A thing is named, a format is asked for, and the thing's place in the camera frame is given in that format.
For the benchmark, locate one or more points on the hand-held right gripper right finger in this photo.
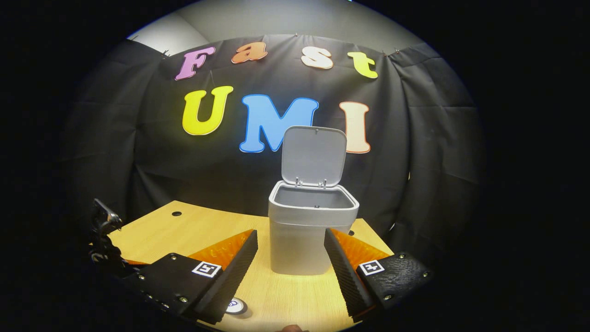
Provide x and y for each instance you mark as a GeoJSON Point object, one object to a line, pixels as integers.
{"type": "Point", "coordinates": [345, 276]}

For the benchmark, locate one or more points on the white desktop garbage bin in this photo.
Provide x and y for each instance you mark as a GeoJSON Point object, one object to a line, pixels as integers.
{"type": "Point", "coordinates": [295, 249]}

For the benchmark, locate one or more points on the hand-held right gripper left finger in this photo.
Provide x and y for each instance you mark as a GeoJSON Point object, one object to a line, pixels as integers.
{"type": "Point", "coordinates": [233, 276]}

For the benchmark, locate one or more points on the black backdrop cloth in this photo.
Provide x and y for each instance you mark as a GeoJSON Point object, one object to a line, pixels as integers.
{"type": "Point", "coordinates": [415, 161]}

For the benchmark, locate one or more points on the wooden desktop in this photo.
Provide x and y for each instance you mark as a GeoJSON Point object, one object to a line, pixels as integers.
{"type": "Point", "coordinates": [184, 230]}

